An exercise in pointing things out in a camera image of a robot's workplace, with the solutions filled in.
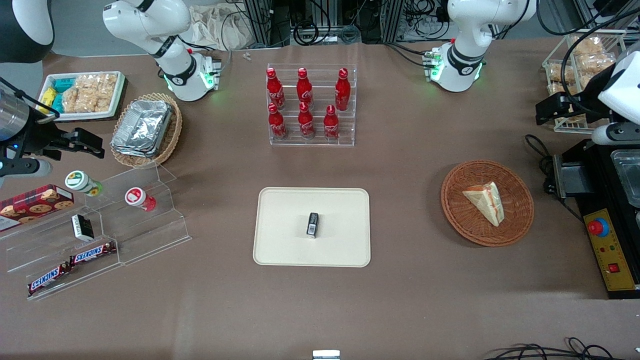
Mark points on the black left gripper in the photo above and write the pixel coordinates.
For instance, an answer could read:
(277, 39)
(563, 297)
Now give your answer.
(586, 98)

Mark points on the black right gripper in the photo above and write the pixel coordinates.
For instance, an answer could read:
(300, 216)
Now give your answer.
(36, 138)

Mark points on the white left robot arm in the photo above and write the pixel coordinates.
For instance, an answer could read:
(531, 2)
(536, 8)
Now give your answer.
(461, 55)

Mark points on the white rectangular snack tray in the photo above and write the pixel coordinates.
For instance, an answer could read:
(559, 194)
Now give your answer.
(80, 116)

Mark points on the oval tan wicker basket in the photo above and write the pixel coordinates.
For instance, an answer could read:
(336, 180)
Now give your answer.
(172, 135)

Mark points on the wrapped triangle sandwich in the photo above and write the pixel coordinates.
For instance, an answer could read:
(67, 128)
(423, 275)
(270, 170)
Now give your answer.
(486, 202)

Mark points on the round brown wicker basket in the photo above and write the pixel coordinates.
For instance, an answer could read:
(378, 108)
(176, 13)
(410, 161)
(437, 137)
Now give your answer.
(460, 210)

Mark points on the cream plastic serving tray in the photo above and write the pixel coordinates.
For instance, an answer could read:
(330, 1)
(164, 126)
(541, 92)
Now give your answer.
(285, 235)

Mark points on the bagged bread roll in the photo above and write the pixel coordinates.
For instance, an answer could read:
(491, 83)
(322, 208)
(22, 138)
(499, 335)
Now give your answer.
(597, 64)
(556, 72)
(587, 46)

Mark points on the green sunflower yogurt cup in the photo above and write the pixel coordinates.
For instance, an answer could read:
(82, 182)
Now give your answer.
(80, 181)

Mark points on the rice cracker snack bag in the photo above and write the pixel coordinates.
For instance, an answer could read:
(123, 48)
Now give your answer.
(80, 102)
(100, 85)

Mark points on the teal snack packet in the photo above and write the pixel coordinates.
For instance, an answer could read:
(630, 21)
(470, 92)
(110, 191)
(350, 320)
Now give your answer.
(57, 103)
(63, 84)

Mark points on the stacked aluminium foil trays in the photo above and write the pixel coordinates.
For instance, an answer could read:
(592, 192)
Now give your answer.
(142, 127)

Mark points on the yellow snack packet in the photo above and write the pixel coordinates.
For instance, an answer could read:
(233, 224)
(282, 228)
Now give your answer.
(47, 96)

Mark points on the red strawberry yogurt cup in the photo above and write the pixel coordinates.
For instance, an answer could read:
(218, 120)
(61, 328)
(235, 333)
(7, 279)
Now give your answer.
(137, 197)

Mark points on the red tartan cookie box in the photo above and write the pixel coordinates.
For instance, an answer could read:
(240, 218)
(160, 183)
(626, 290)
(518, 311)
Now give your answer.
(35, 205)

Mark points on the small black box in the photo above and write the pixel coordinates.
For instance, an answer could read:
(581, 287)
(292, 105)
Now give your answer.
(82, 227)
(313, 225)

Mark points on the black machine with yellow panel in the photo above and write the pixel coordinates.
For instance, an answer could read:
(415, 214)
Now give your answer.
(600, 190)

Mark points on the clear plastic container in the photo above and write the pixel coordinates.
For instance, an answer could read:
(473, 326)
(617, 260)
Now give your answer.
(627, 177)

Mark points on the snickers chocolate bar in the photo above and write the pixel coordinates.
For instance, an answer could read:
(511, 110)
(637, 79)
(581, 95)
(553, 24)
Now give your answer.
(92, 253)
(47, 280)

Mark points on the clear acrylic stepped stand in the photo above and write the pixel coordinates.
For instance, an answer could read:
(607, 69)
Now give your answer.
(160, 235)
(30, 250)

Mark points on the beige cloth bag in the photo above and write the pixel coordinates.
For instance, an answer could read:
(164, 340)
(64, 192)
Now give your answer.
(220, 27)

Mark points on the red cola bottle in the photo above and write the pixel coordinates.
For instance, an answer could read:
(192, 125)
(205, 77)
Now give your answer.
(306, 124)
(274, 90)
(304, 90)
(276, 125)
(342, 92)
(331, 126)

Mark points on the clear acrylic bottle rack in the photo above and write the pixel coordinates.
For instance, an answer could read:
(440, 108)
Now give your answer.
(315, 142)

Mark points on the aluminium frame rack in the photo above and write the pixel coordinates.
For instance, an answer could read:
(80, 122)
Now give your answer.
(262, 20)

